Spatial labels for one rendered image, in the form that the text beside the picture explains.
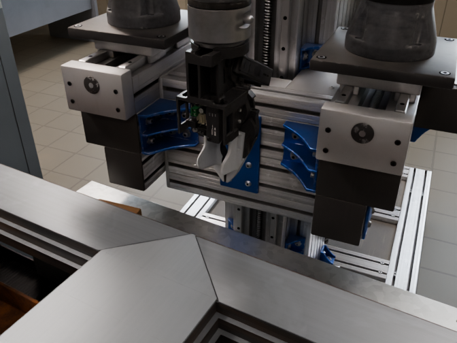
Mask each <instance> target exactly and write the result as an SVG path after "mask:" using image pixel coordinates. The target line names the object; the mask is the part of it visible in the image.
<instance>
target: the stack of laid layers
mask: <svg viewBox="0 0 457 343"><path fill-rule="evenodd" d="M0 242H3V243H5V244H7V245H9V246H12V247H14V248H16V249H18V250H20V251H22V252H25V253H27V254H28V255H31V256H33V257H35V258H37V259H39V260H41V261H44V262H46V263H48V264H50V265H53V266H54V267H57V268H59V269H60V270H63V271H65V272H67V273H69V274H71V275H72V274H73V273H74V272H76V271H77V270H78V269H79V268H81V267H82V266H83V264H85V263H86V262H87V261H89V260H90V259H91V258H92V257H93V256H95V255H96V254H97V253H98V252H99V251H98V250H95V249H93V248H90V247H87V246H85V245H83V244H81V243H78V242H76V241H73V240H71V239H69V238H66V237H64V236H62V235H59V234H57V233H55V232H53V231H50V230H48V229H45V228H43V227H40V226H39V225H36V224H34V223H31V222H29V221H27V220H25V219H22V218H20V217H17V216H14V215H13V214H10V213H8V212H5V211H3V210H0ZM184 343H313V342H310V341H308V340H306V339H303V338H301V337H298V336H296V335H294V334H292V333H289V332H287V331H284V330H283V329H280V328H278V327H275V326H273V325H270V324H268V323H266V322H264V321H261V320H259V319H257V318H254V317H252V316H249V315H247V314H244V313H242V312H240V311H238V310H235V309H233V308H230V307H228V306H225V305H224V304H221V303H219V302H218V300H216V302H215V303H214V305H213V306H212V307H211V308H210V309H209V311H208V312H207V314H206V315H205V316H204V317H203V319H202V320H201V322H200V323H199V324H198V325H197V326H196V328H195V329H194V330H193V332H192V333H191V334H190V335H189V337H188V338H187V339H186V341H185V342H184Z"/></svg>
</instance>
